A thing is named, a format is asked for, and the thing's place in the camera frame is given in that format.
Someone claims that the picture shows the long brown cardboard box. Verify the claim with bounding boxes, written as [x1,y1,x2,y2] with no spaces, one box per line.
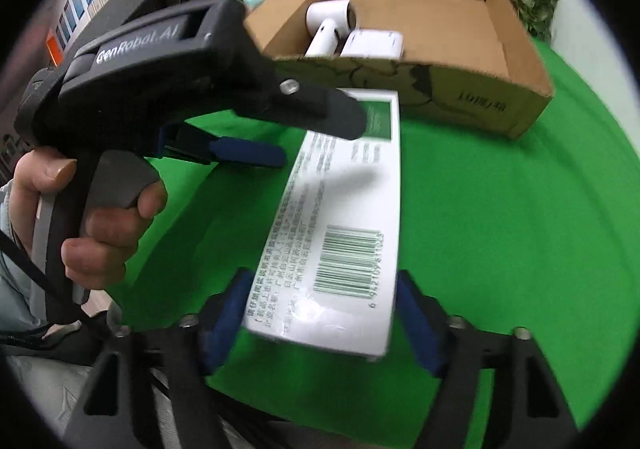
[245,0,325,58]

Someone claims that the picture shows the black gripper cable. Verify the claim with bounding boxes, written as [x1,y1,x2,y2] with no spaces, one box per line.
[0,228,94,330]

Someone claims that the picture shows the light blue sleeve forearm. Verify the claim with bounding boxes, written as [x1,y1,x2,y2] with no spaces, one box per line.
[0,180,49,335]

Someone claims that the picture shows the white rectangular device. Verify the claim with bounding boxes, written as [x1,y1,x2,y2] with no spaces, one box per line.
[341,30,404,59]

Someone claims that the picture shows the white green printed carton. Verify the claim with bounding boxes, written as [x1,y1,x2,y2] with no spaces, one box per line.
[244,89,400,360]

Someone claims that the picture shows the white hair dryer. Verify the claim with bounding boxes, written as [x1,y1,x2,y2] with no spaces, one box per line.
[305,0,358,58]

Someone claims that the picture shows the person's left hand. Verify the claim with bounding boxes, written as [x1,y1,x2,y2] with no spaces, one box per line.
[8,146,168,291]

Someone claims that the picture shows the green tablecloth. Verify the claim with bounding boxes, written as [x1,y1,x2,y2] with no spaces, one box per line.
[111,44,639,448]

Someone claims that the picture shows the large open cardboard tray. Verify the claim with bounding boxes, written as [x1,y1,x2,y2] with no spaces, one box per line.
[273,0,554,139]

